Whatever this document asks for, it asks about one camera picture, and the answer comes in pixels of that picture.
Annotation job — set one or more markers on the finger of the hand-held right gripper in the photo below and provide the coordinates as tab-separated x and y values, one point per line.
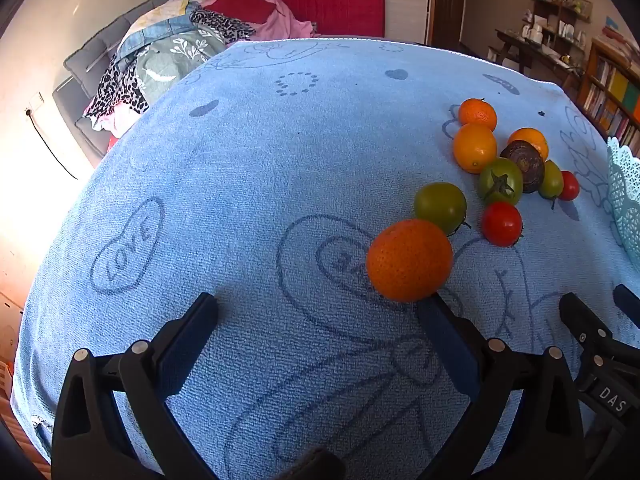
629	305
582	317

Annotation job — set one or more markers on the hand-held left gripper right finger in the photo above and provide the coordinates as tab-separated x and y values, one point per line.
447	345

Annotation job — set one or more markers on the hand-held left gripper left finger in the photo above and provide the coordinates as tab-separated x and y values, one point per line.
192	340

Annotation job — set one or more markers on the large speckled orange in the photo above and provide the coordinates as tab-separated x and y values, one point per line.
409	260

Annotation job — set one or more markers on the light green plastic lattice basket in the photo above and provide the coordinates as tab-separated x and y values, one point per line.
625	195

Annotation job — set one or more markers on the large red tomato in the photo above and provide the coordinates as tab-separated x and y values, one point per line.
501	223

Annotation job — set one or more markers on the small red tomato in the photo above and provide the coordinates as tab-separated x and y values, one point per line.
570	186

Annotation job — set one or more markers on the dark brown round fruit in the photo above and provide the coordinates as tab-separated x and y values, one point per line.
522	165

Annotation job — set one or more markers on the green tomato with dark stem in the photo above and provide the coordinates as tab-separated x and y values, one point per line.
490	172

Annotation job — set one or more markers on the blue printed towel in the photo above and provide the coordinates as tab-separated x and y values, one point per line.
250	160

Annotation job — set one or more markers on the smooth orange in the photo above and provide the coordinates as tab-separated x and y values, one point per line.
474	147

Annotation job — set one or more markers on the wooden bookshelf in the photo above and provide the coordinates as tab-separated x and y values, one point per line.
607	95

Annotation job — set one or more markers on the small orange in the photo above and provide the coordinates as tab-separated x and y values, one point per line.
477	114

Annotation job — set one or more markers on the wooden desk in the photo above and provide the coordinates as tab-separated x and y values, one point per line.
540	52

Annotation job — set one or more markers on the stack of books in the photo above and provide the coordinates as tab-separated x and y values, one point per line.
617	35

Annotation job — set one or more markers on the green floral quilt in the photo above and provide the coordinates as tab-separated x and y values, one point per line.
170	60

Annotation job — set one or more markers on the grey sofa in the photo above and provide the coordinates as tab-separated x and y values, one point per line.
80	65

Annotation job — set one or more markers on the wooden desk shelf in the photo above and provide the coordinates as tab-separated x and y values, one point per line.
555	10

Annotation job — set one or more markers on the pile of clothes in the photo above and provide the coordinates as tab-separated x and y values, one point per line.
220	22

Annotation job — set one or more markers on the pink blanket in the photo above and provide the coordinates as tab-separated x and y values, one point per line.
285	25

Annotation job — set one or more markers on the white and yellow pillow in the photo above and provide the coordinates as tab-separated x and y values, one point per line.
165	7

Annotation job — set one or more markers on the red cushion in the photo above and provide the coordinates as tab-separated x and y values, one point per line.
240	5

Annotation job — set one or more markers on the dark wooden door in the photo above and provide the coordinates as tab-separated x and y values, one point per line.
447	0

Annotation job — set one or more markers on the wall socket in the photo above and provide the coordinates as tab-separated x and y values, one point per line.
34	103

